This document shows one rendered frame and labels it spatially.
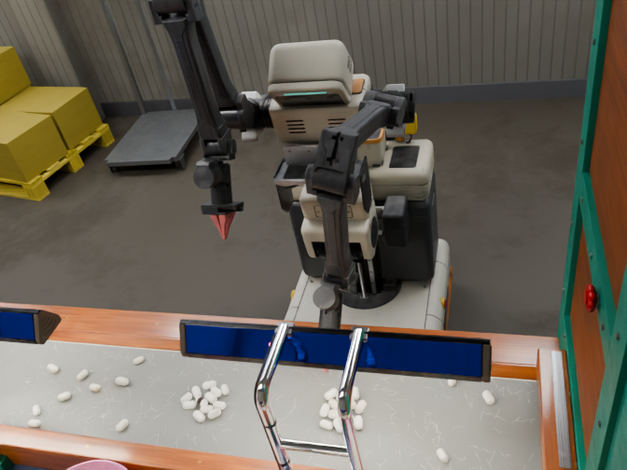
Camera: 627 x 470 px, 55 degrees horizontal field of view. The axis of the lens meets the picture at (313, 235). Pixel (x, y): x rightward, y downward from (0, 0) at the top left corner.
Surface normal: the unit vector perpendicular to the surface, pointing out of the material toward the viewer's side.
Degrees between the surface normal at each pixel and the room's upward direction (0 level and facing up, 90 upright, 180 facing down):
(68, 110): 90
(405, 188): 90
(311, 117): 98
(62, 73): 90
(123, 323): 0
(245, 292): 0
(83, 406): 0
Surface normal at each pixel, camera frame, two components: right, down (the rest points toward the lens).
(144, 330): -0.17, -0.77
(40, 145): 0.87, 0.18
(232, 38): -0.23, 0.63
